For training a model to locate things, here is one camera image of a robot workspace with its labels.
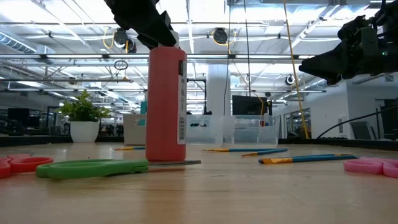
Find yellow cable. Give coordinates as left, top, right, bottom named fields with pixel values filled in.
left=282, top=0, right=310, bottom=140

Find potted green plant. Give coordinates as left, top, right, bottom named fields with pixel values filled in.
left=57, top=89, right=112, bottom=144

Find black gantry frame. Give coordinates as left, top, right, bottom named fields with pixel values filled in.
left=186, top=78, right=208, bottom=116

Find red paint bottle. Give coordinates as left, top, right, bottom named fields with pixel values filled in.
left=145, top=30, right=188, bottom=162

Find pink scissors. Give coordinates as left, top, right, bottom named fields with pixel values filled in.
left=343, top=156, right=398, bottom=179

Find clear plastic bin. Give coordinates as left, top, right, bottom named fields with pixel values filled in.
left=185, top=114, right=225, bottom=146
left=223, top=114, right=280, bottom=147

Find long black cable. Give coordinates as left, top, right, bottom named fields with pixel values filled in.
left=316, top=105, right=398, bottom=140

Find green scissors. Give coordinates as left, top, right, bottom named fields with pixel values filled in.
left=35, top=159, right=202, bottom=180

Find white square column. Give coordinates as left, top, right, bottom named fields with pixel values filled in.
left=206, top=63, right=233, bottom=116

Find red scissors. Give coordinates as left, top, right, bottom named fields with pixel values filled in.
left=0, top=153, right=54, bottom=180

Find grey office chair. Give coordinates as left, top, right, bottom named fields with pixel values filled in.
left=349, top=120, right=377, bottom=141

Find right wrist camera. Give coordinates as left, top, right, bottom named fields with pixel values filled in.
left=359, top=27, right=379, bottom=57

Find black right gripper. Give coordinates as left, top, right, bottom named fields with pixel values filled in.
left=298, top=14, right=398, bottom=86

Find black monitor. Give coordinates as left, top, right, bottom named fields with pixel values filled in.
left=231, top=95, right=269, bottom=116

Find opaque white plastic bin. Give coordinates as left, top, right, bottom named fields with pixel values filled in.
left=123, top=113, right=147, bottom=146

